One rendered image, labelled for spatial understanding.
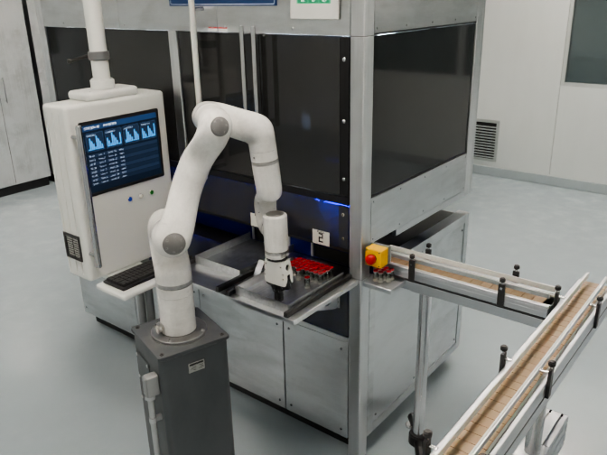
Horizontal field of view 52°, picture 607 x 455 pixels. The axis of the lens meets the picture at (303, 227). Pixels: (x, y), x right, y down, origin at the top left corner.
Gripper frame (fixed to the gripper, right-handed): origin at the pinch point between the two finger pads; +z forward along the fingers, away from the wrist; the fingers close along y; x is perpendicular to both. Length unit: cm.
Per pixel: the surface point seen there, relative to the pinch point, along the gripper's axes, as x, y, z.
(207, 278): -1.4, 39.1, 4.2
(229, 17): -36, 51, -93
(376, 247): -36.7, -18.0, -10.2
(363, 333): -37.2, -12.1, 29.4
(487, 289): -47, -59, 0
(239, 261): -21.0, 39.8, 4.2
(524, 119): -495, 88, 32
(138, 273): 5, 75, 9
